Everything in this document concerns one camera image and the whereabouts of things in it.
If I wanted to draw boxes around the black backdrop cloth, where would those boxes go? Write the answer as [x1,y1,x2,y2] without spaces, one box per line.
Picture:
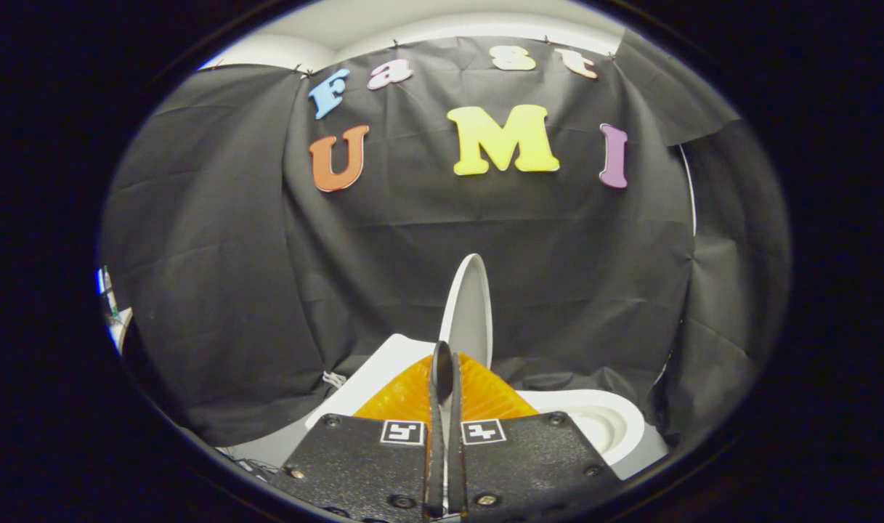
[100,33,791,447]

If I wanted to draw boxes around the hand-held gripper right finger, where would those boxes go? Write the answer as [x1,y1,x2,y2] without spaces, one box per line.
[447,349,624,520]

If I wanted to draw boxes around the white toilet lid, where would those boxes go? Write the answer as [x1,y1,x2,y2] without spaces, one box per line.
[439,254,494,371]

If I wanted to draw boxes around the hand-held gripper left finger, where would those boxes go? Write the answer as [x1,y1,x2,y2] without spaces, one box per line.
[271,340,448,523]

